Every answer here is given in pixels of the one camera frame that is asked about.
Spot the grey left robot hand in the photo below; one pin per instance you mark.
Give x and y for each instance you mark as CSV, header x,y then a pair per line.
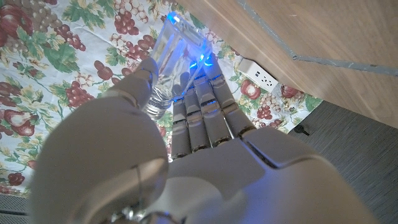
x,y
102,149

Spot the fruit print backdrop cloth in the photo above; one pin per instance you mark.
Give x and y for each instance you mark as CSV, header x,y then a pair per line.
x,y
62,62

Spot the white power strip box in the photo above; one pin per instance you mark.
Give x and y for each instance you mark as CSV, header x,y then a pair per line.
x,y
258,74

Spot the small black floor object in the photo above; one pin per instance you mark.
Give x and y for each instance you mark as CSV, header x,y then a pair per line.
x,y
300,129

